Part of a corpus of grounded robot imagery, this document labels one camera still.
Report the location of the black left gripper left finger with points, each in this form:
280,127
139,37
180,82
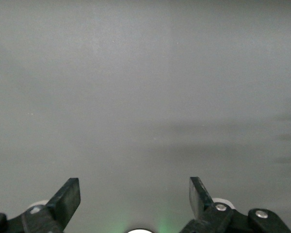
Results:
63,201

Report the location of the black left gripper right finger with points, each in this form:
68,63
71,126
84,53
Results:
198,201

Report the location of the dark grey table mat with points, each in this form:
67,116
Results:
145,72

